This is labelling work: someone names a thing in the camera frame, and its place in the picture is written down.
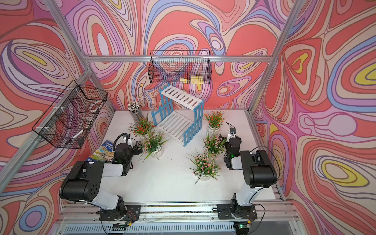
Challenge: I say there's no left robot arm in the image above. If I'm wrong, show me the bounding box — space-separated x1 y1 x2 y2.
59 133 143 223

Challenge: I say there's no black wire basket left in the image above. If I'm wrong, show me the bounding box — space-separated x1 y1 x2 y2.
32 81 108 149

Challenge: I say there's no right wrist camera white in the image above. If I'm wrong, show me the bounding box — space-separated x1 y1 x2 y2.
227 127 237 140

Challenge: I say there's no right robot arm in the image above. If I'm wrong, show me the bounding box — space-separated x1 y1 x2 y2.
217 123 278 220

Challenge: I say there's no black wire basket back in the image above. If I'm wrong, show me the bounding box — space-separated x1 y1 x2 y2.
148 50 212 85

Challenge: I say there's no orange flower pot left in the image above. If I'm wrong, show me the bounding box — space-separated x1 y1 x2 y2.
130 118 156 138

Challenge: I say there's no black wire basket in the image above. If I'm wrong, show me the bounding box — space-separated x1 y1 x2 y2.
148 50 212 85
32 81 108 149

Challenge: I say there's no orange flower pot right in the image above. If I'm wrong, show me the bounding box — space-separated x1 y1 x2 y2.
204 111 224 133

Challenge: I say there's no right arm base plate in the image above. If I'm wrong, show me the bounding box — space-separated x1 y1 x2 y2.
216 204 258 221

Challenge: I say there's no pink flower pot front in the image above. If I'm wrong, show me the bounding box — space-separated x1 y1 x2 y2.
189 152 221 183

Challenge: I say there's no white marker in basket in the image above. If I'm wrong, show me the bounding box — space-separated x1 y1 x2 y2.
65 130 83 145

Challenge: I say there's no blue white slatted rack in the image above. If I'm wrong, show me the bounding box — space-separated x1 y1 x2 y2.
151 84 205 146

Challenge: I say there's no pencil cup holder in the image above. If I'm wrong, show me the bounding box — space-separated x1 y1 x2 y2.
127 101 144 123

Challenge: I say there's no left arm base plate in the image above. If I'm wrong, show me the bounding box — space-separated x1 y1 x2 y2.
96 205 141 222

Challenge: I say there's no orange flower pot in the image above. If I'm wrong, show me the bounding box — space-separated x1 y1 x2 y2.
130 118 156 138
204 111 224 133

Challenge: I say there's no aluminium rail front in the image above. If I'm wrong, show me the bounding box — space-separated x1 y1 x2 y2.
52 201 307 235

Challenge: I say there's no blue children's book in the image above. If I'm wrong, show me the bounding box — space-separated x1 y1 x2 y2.
86 141 114 162

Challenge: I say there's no pink flower pot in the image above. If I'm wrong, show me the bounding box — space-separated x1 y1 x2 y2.
189 152 221 183
143 131 167 160
204 135 226 156

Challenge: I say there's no yellow sponge in basket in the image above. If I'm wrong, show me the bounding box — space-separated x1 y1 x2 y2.
179 75 205 85

